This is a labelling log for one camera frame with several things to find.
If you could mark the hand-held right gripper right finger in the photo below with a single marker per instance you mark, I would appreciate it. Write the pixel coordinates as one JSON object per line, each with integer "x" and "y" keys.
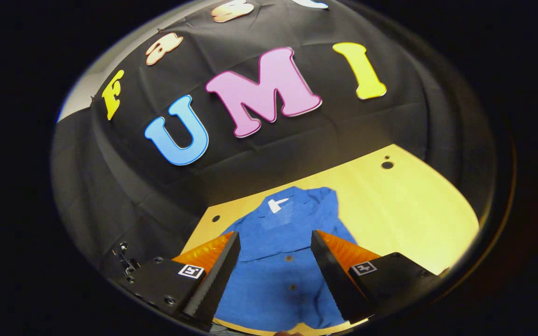
{"x": 329, "y": 275}

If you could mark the blue button shirt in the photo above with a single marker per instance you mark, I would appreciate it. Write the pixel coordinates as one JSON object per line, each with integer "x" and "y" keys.
{"x": 283, "y": 228}

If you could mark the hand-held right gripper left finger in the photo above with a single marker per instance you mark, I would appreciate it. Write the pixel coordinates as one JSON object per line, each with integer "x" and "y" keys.
{"x": 217, "y": 280}

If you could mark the black backdrop cloth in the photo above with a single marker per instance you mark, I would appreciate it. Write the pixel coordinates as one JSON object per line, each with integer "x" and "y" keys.
{"x": 343, "y": 126}

